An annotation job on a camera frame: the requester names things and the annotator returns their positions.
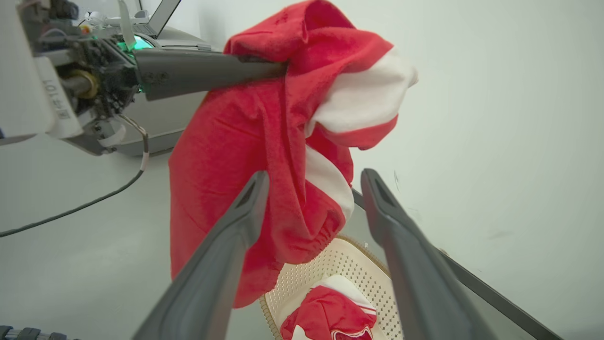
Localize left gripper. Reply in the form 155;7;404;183
19;0;288;156

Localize grey appliance cabinet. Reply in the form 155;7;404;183
112;26;214;157

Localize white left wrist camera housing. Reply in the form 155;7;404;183
0;0;84;146

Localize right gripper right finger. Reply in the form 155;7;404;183
361;169;496;340

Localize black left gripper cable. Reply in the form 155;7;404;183
0;113;150;238

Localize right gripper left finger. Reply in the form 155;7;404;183
132;171;269;340

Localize cream perforated laundry basket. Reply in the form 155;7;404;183
260;235;404;340

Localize grey open laptop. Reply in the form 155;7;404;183
134;0;182;39

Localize red shirt striped white trim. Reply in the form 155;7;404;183
280;275;378;340

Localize black baseboard strip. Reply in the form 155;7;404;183
352;188;564;340

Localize red shorts with white stripes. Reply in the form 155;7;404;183
168;0;419;308

